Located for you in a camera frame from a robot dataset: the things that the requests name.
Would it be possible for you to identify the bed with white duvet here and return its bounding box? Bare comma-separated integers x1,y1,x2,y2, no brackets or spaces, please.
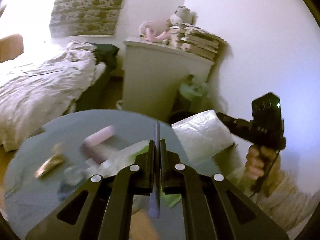
1,41,106,152

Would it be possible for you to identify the white cabinet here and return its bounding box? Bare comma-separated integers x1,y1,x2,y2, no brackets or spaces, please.
123,37,214,121

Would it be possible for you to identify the person's right forearm sleeve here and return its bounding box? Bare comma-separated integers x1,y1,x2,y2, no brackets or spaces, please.
227,155,319,239

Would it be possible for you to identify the stack of books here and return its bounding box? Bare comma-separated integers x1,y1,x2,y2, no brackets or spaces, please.
169,23,227,61

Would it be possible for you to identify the pink plush toy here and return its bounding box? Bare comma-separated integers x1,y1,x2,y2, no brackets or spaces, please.
138,20,172,43

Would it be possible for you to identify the pink cylindrical roller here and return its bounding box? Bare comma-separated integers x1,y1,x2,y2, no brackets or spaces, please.
84,126,115,147

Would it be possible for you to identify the crumpled grey wrapper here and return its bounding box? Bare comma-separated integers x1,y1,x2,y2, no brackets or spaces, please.
57,165,86,202

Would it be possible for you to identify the tan small wrapper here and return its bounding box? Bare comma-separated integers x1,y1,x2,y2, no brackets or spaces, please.
34,142,65,178

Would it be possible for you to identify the person's right hand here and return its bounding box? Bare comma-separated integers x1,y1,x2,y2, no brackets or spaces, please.
245,145,277,181

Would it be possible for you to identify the white plastic mailer bag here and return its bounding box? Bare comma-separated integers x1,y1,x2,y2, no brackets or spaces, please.
171,110,234,165

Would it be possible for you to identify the green snack package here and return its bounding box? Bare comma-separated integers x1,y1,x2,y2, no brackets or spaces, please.
86,139,182,209

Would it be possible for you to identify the brown wooden headboard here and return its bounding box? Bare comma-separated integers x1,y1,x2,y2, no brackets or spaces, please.
0,34,24,63

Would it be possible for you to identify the round grey table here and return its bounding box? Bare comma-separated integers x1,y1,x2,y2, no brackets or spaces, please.
3,109,226,240

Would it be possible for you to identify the patterned window curtain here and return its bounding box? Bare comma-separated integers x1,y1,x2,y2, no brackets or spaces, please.
49,0,123,38

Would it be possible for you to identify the grey plush toy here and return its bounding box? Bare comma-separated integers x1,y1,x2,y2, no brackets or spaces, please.
169,5,196,25

